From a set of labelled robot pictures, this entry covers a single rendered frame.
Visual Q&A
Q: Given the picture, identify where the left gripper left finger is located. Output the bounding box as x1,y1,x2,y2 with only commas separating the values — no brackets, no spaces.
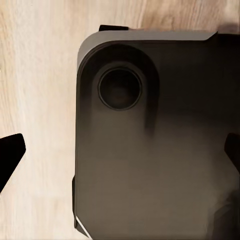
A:
0,133,26,193

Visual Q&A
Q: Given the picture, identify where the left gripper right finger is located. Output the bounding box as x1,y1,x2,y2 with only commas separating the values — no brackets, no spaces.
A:
224,133,240,173

